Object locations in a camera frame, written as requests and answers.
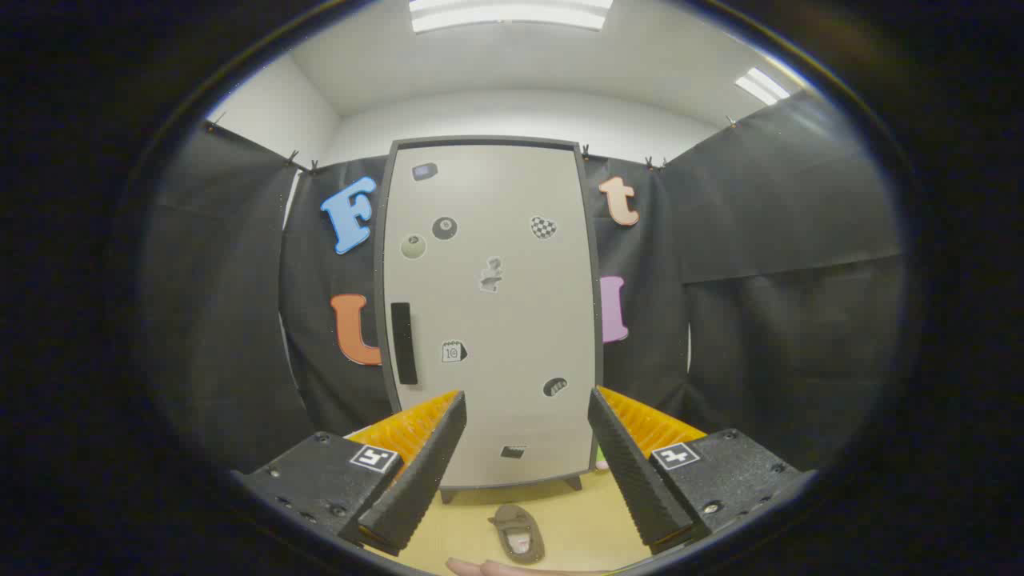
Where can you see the small ceiling light panel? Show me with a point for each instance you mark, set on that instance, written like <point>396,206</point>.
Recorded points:
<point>762,86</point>

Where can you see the brown fuzzy slipper shoe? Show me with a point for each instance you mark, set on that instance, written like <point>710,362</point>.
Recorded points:
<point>512,524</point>

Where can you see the beige shoe cabinet door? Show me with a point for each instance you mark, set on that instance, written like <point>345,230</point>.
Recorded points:
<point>512,336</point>

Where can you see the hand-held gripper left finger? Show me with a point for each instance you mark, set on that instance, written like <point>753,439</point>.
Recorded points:
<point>416,472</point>

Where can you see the grey shoe cabinet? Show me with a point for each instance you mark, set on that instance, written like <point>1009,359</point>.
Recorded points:
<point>378,240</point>

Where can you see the pink green plush toy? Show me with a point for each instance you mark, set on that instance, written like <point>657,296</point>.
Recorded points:
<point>602,460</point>

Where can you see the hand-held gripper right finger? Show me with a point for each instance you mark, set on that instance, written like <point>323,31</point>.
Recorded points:
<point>636,472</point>

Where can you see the black backdrop cloth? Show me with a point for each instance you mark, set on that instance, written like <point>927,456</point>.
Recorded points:
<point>768,320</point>

